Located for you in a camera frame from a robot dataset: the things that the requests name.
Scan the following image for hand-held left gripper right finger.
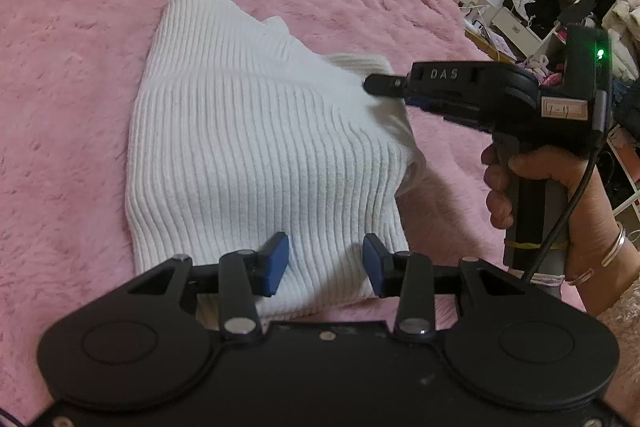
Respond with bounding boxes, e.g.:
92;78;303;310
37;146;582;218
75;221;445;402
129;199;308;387
362;233;521;343

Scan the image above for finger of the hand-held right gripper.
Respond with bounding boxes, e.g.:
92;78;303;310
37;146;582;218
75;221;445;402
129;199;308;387
363;61;489;101
407;99;493;136

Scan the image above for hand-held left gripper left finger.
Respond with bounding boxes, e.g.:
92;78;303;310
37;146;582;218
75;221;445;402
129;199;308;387
129;232;291;342

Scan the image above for white knit sweater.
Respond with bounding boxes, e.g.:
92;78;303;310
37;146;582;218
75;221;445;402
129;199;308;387
124;0;429;323

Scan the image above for person's right forearm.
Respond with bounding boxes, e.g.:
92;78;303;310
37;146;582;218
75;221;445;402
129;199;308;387
570;227;640;427

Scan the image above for black clothes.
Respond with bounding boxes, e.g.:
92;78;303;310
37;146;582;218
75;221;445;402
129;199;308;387
526;0;565;34

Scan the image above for pile of light clothes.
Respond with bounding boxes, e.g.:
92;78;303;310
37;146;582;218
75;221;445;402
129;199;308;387
601;0;640;82

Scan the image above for person's right hand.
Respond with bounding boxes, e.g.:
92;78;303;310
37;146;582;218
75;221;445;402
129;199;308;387
482;144;622;281

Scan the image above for wooden nightstand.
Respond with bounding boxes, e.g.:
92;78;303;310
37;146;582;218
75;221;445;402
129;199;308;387
464;21;517;66

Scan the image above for yellow rubber band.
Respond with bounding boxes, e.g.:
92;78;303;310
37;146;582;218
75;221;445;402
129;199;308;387
504;238;569;251

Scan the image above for silver bangle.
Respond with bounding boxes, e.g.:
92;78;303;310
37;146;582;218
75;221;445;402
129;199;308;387
600;222;629;269
564;267;597;287

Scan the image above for pink fluffy blanket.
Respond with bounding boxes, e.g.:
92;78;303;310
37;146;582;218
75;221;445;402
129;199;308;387
0;0;601;413

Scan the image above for black cable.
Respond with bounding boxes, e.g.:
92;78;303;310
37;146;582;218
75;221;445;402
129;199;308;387
522;89;612;282

